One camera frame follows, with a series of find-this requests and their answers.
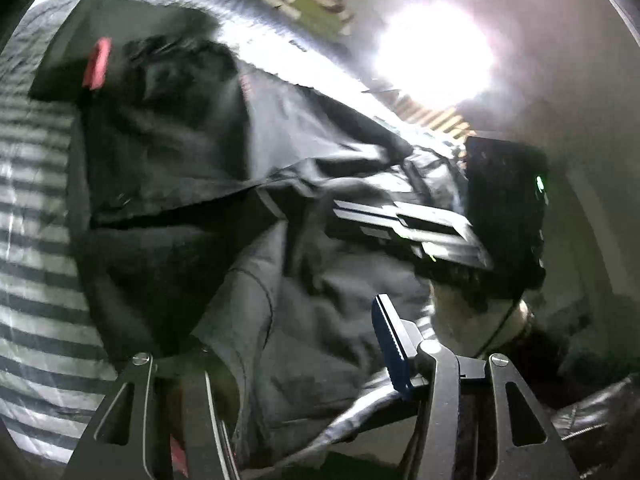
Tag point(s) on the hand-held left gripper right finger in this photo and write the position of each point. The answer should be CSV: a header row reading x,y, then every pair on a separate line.
x,y
392,345

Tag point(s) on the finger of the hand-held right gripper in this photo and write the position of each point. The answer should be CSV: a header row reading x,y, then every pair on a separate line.
x,y
440,250
400,216

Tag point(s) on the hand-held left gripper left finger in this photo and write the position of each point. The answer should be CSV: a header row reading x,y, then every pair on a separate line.
x,y
200,410

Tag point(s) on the black pants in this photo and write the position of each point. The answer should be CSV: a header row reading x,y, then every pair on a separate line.
x,y
310,310

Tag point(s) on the black shiny jacket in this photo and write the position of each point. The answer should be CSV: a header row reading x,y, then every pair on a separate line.
x,y
190,125

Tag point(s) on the person's right hand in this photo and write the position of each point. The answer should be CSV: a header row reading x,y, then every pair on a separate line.
x,y
470,320

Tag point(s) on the wooden slatted headboard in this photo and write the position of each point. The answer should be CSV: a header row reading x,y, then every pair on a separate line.
x,y
440,120

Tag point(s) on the dark shiny cloth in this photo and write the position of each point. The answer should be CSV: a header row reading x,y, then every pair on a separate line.
x,y
600,410

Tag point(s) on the striped blanket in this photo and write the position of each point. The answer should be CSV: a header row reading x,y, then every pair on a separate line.
x,y
35,210

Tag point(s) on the red tag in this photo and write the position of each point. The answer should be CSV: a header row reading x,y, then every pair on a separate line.
x,y
97,62

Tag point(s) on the folded black garment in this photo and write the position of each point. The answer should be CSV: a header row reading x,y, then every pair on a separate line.
x,y
55,75

